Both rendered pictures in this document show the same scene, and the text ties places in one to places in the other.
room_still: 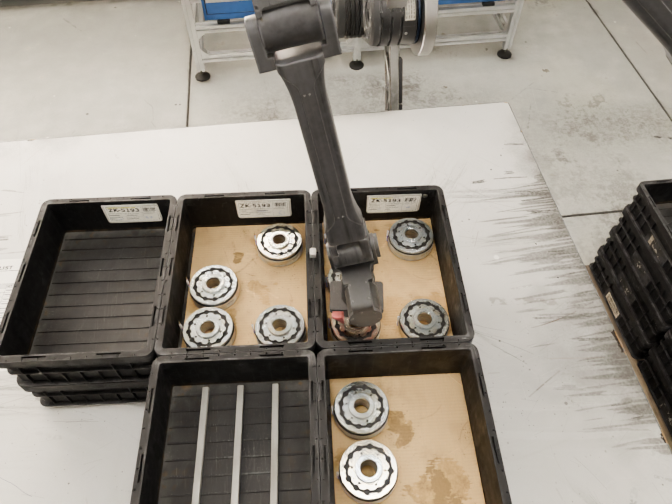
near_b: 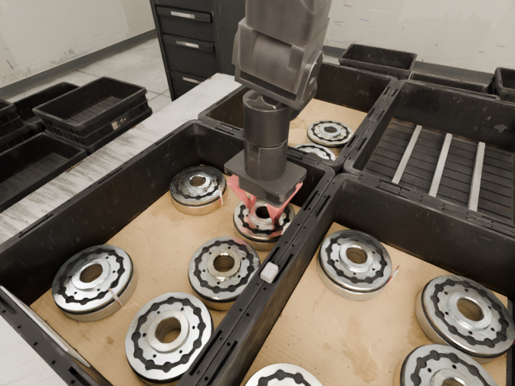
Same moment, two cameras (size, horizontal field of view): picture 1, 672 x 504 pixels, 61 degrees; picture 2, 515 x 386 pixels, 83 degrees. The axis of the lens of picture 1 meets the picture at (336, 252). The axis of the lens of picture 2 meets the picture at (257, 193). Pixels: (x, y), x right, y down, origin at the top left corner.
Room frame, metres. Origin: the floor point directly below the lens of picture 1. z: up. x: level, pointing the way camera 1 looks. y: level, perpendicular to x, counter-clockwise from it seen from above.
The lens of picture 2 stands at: (0.84, 0.13, 1.22)
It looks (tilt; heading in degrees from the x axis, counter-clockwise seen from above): 45 degrees down; 215
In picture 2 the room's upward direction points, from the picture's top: straight up
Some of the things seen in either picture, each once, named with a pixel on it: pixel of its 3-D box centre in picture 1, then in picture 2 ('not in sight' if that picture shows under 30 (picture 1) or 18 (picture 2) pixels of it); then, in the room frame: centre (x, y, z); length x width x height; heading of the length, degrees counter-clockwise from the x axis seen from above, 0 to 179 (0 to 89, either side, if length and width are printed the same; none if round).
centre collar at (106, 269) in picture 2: (411, 234); (91, 273); (0.80, -0.17, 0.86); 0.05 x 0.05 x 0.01
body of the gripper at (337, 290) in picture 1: (356, 290); (265, 157); (0.57, -0.04, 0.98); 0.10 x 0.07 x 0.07; 89
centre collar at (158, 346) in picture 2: not in sight; (168, 330); (0.79, -0.03, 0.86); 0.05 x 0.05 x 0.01
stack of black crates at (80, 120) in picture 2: not in sight; (109, 139); (0.24, -1.21, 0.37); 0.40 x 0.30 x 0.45; 7
